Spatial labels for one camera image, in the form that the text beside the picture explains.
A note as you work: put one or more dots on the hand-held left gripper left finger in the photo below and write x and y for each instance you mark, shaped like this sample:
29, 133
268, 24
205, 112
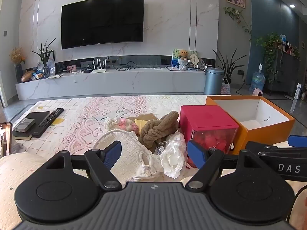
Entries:
112, 154

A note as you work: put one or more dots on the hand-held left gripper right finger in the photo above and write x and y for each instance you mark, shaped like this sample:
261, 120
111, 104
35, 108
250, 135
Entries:
196, 154

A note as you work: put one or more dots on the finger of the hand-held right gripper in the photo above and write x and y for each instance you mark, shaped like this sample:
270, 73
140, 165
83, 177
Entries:
259, 148
298, 140

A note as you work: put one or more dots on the orange cardboard box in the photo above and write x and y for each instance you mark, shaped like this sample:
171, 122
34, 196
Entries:
259, 136

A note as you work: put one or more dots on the white padded cloth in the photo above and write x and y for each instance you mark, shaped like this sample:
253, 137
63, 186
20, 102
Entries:
129, 153

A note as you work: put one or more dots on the white plastic bag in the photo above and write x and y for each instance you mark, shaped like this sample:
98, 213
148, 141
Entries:
172, 158

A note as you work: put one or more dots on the pink white plush toy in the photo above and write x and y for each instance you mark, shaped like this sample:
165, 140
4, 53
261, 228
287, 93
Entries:
127, 124

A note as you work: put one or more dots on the yellow cloth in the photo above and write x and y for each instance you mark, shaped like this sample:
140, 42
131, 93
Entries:
139, 123

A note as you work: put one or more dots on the red box with clear front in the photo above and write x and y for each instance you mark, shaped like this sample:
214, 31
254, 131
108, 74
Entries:
206, 119

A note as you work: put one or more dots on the small pink appliance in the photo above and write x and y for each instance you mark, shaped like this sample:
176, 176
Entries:
258, 92

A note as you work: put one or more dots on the white checked tablecloth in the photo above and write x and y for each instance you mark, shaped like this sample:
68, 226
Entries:
60, 134

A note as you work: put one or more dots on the large water bottle with pump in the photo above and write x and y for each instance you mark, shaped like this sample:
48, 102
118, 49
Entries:
257, 80

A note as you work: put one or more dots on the woven basket bag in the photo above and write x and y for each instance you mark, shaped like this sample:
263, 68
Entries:
225, 88

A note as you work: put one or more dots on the dark cabinet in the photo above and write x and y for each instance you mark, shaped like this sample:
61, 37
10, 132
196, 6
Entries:
285, 71

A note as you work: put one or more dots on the black remote control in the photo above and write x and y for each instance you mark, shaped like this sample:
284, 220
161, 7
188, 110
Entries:
49, 122

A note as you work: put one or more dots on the marble television cabinet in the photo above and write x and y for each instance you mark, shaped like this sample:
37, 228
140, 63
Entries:
120, 81

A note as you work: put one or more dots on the grey blue trash can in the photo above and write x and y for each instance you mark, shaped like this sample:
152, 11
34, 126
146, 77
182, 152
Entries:
213, 81

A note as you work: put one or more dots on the black book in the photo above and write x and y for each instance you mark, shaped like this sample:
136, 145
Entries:
39, 116

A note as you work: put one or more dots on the white router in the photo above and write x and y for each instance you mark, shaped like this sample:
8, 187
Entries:
99, 71

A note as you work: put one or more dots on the black set-top box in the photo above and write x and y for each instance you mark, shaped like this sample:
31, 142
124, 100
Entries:
87, 70

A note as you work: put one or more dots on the white set-top box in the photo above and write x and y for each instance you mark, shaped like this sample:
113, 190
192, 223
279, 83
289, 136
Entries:
174, 69

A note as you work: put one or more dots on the long-leaf potted plant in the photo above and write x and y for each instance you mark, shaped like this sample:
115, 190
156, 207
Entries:
227, 64

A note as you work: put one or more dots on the grey small box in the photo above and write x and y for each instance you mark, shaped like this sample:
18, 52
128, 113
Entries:
24, 125

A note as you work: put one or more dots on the cream dotted blanket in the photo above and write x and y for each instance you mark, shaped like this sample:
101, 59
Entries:
21, 172

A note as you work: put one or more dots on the wooden fan sign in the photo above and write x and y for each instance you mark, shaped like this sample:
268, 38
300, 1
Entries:
194, 60

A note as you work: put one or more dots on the small pink photo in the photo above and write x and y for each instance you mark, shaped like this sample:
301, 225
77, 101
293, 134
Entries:
71, 69

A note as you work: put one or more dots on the teddy bear bouquet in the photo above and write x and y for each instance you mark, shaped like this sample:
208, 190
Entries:
183, 60

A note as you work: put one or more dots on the papers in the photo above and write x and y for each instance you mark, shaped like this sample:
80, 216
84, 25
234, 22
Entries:
54, 76

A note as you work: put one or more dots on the bushy potted vine plant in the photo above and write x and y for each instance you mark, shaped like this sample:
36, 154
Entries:
268, 48

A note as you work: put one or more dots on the green blue poster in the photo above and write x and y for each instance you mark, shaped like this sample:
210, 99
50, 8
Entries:
175, 57

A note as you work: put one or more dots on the smartphone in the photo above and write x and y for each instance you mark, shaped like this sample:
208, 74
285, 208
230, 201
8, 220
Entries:
5, 139

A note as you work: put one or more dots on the snack packets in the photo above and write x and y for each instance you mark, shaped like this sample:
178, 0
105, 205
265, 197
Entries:
38, 75

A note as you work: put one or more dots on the golden gourd ornament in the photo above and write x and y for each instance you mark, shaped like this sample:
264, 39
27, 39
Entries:
27, 76

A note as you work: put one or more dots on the green plant in glass vase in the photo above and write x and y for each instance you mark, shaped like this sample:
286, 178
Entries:
45, 60

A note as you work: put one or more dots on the black television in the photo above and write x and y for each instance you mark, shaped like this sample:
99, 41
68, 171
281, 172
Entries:
103, 21

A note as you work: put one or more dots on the dried yellow flowers in vase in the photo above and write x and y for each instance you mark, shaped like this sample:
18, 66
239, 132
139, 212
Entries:
18, 57

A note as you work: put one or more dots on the hanging vine plant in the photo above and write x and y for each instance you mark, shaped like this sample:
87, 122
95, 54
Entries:
233, 13

